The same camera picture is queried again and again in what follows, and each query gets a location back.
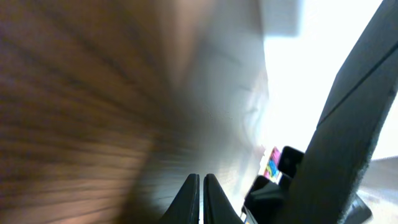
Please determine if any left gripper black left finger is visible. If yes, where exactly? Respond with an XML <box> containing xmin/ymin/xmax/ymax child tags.
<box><xmin>159</xmin><ymin>174</ymin><xmax>200</xmax><ymax>224</ymax></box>

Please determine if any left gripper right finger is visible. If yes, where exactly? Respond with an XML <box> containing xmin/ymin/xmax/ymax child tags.
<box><xmin>203</xmin><ymin>174</ymin><xmax>243</xmax><ymax>224</ymax></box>

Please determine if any dark green box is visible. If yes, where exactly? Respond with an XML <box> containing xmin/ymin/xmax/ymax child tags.
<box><xmin>274</xmin><ymin>0</ymin><xmax>397</xmax><ymax>223</ymax></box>

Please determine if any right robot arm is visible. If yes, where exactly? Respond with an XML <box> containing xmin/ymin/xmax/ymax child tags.
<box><xmin>242</xmin><ymin>146</ymin><xmax>304</xmax><ymax>224</ymax></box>

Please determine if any colourful background object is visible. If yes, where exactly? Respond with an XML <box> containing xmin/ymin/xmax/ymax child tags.
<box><xmin>264</xmin><ymin>147</ymin><xmax>281</xmax><ymax>182</ymax></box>

